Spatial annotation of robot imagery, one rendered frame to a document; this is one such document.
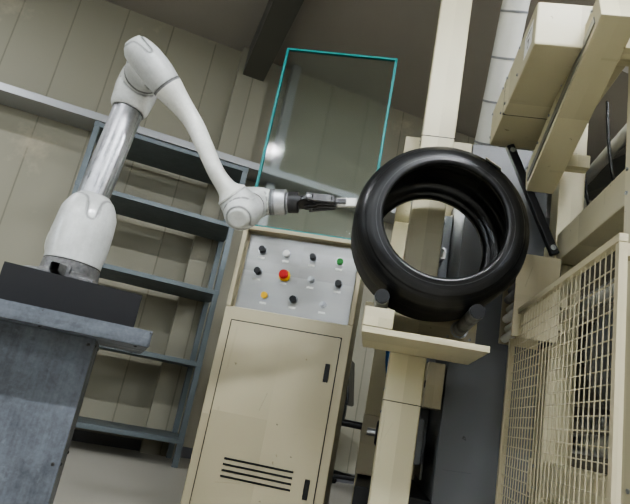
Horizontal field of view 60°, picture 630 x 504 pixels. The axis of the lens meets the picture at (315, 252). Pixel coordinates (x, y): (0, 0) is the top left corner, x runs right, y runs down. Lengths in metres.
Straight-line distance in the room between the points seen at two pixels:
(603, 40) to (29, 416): 1.76
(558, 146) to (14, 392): 1.74
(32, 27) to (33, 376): 4.31
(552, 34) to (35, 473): 1.77
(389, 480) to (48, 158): 3.88
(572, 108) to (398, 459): 1.25
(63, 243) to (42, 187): 3.33
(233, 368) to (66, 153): 3.11
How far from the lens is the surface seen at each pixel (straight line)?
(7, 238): 4.87
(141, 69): 1.93
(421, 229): 2.11
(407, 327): 1.99
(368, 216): 1.72
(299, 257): 2.43
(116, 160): 1.94
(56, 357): 1.53
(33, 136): 5.10
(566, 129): 1.96
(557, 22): 1.84
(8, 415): 1.54
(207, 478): 2.36
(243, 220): 1.70
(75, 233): 1.62
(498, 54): 2.84
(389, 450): 1.99
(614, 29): 1.76
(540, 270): 2.07
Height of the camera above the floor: 0.54
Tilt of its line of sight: 16 degrees up
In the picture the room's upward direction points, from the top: 11 degrees clockwise
